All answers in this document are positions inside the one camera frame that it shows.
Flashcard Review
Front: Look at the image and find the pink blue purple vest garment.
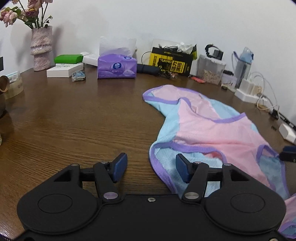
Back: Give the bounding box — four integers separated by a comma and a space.
142, 85, 295, 239

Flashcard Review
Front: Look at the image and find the white power strip with chargers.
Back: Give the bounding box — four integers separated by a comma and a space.
234, 79, 267, 104

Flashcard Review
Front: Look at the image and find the red snack packet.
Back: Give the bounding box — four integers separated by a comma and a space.
191, 76, 205, 83

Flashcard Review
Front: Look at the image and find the small blue wrapped packet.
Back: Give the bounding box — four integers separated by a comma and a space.
71, 71, 86, 82

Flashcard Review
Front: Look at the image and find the blue clear water bottle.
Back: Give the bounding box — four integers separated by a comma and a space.
233, 47, 254, 88

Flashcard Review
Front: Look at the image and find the clear plastic food container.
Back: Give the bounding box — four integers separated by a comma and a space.
197, 55, 226, 85

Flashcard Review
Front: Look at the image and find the white flat box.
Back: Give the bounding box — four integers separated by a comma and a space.
46, 63, 84, 78

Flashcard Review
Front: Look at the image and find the purple tissue pack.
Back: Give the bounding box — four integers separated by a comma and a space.
97, 37, 137, 79

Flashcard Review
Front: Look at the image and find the black yellow cardboard box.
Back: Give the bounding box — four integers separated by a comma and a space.
149, 45, 197, 76

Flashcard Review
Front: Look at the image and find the green box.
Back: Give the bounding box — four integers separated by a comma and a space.
54, 54, 83, 64

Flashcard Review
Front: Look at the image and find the tape roll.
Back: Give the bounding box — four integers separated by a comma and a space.
1, 75, 23, 99

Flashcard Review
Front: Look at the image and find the pink textured flower vase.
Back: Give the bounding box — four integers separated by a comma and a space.
30, 26, 53, 71

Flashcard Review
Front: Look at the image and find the dried pink rose bouquet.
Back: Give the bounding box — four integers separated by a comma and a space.
1, 0, 53, 30

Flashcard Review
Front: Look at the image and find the black mount on container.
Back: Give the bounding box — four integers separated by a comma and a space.
205, 44, 224, 60

